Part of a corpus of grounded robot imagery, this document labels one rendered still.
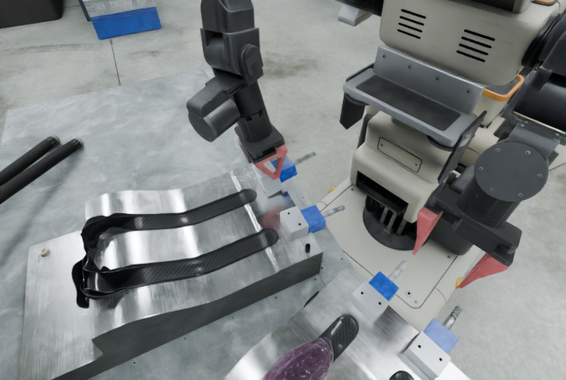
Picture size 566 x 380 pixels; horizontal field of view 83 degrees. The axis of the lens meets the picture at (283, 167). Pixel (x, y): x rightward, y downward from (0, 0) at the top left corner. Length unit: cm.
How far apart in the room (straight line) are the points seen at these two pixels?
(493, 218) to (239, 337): 44
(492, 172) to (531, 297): 152
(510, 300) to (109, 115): 175
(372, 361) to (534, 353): 122
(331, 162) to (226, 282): 150
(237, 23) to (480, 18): 40
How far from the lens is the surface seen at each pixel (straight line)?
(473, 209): 45
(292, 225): 59
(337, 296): 61
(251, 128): 56
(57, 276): 73
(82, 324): 67
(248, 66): 49
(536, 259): 200
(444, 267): 140
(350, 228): 137
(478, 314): 171
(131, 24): 373
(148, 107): 113
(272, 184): 65
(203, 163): 88
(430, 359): 59
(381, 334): 60
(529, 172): 37
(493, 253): 46
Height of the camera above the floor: 142
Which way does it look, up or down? 47 degrees down
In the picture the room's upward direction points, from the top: straight up
